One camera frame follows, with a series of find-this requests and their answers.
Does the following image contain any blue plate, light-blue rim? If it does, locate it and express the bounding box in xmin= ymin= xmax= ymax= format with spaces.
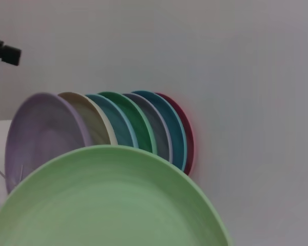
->
xmin=85 ymin=93 xmax=140 ymax=149

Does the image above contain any teal blue plate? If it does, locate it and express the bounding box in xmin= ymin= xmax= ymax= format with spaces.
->
xmin=130 ymin=90 xmax=188 ymax=171

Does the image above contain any dark green plate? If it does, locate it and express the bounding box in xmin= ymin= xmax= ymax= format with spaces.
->
xmin=97 ymin=91 xmax=159 ymax=156

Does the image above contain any light green plate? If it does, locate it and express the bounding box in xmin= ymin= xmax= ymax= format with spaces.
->
xmin=0 ymin=145 xmax=234 ymax=246

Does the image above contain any beige plate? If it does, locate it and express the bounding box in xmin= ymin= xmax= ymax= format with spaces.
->
xmin=57 ymin=91 xmax=119 ymax=148

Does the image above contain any grey-purple plate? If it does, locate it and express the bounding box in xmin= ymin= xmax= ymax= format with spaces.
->
xmin=122 ymin=92 xmax=174 ymax=165

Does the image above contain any lavender plate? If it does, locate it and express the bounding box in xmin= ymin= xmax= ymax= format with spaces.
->
xmin=4 ymin=92 xmax=94 ymax=194

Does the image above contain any maroon plate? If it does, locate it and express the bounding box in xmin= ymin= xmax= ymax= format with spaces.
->
xmin=153 ymin=92 xmax=195 ymax=176

